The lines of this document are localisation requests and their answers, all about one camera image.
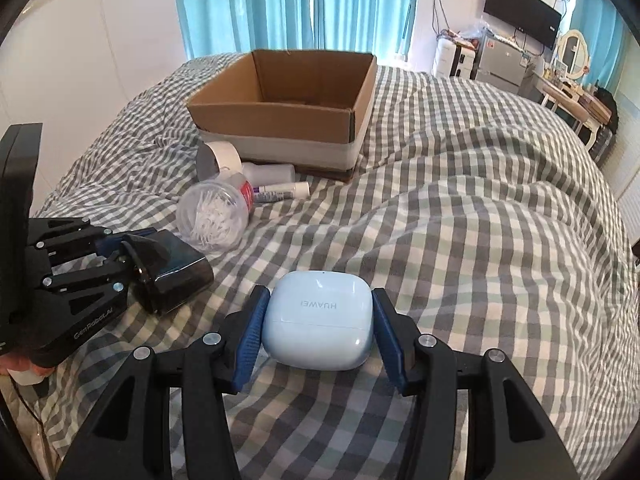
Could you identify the clear cotton swab container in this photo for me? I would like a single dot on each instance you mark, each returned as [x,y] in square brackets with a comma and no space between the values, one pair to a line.
[210,215]

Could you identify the small jar with red label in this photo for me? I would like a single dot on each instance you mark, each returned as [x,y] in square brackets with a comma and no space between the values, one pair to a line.
[245,191]

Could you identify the grey checked blanket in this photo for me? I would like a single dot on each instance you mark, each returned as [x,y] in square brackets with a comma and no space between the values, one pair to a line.
[475,210]

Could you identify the light blue earbud case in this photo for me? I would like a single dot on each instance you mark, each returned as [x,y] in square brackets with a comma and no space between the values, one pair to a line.
[320,320]

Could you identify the black glossy case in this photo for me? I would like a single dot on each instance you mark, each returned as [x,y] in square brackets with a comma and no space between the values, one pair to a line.
[177,270]

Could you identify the black bag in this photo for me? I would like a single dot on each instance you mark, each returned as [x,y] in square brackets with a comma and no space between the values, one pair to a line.
[607,107]

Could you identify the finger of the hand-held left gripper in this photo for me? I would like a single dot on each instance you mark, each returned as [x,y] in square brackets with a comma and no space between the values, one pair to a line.
[75,240]
[90,277]

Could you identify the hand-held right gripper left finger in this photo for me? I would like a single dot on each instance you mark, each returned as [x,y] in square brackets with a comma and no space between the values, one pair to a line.
[247,332]

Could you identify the white tube with purple print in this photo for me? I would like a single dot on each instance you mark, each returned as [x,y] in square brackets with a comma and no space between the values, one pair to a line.
[285,191]

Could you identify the cream dressing table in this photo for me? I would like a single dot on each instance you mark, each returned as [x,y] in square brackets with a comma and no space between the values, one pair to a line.
[575,105]

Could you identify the teal window curtain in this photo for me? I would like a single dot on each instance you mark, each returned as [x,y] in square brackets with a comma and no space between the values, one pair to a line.
[300,5]

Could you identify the cardboard box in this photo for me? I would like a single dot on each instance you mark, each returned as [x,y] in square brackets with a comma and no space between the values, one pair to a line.
[280,120]

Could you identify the silver mini fridge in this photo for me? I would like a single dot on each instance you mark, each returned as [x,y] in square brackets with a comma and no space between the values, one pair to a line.
[502,62]

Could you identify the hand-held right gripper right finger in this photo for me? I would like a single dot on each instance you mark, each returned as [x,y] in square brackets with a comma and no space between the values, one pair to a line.
[387,341]

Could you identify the black wall television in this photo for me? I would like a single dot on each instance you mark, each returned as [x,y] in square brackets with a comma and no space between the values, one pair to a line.
[522,10]

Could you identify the white plastic bottle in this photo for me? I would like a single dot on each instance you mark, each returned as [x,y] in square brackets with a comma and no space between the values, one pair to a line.
[270,173]

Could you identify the teal side curtain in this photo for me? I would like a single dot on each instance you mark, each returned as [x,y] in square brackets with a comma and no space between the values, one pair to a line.
[600,30]

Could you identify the oval white vanity mirror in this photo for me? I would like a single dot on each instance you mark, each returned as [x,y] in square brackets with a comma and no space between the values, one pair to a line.
[571,55]

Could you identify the white tape roll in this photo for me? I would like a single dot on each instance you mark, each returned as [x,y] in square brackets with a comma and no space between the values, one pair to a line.
[225,156]

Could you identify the white wardrobe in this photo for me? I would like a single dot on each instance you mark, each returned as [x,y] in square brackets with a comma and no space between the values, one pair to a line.
[90,35]

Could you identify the white floor appliance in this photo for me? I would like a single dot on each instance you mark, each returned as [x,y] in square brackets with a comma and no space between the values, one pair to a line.
[444,57]

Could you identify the person's left hand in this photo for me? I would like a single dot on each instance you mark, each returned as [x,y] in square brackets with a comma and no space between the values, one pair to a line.
[12,364]

